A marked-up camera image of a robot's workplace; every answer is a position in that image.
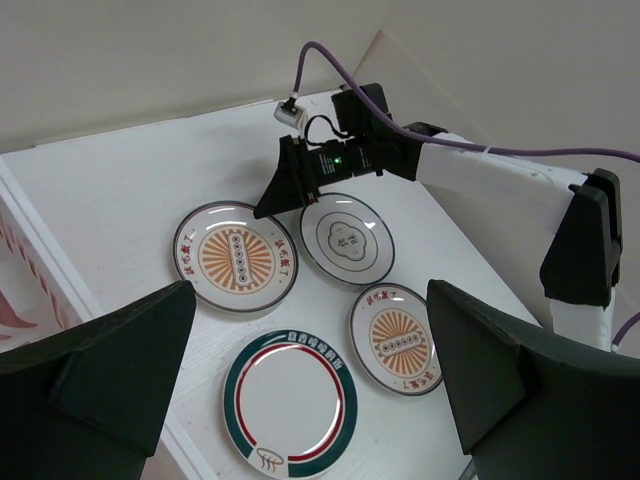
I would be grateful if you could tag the white pink dish rack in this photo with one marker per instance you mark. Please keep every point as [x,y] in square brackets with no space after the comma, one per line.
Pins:
[42,294]

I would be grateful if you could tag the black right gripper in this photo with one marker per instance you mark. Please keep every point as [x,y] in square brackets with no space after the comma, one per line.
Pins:
[303,168]

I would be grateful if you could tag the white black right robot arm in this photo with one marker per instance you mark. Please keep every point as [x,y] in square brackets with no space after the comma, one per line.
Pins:
[580,270]

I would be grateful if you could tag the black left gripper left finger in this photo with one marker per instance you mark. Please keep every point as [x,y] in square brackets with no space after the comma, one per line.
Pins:
[90,402]

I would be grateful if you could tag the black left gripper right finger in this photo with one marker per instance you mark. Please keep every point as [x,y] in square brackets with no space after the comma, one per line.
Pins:
[530,404]

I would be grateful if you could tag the white plate grey emblem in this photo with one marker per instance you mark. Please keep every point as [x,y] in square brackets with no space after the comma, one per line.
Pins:
[347,239]

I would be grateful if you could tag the green red rimmed plate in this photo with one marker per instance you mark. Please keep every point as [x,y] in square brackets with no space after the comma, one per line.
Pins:
[290,404]

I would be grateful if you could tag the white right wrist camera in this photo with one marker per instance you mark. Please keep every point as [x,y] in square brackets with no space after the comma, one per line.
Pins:
[290,114]

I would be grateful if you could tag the orange sunburst plate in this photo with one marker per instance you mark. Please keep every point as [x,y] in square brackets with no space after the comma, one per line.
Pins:
[391,336]
[236,263]

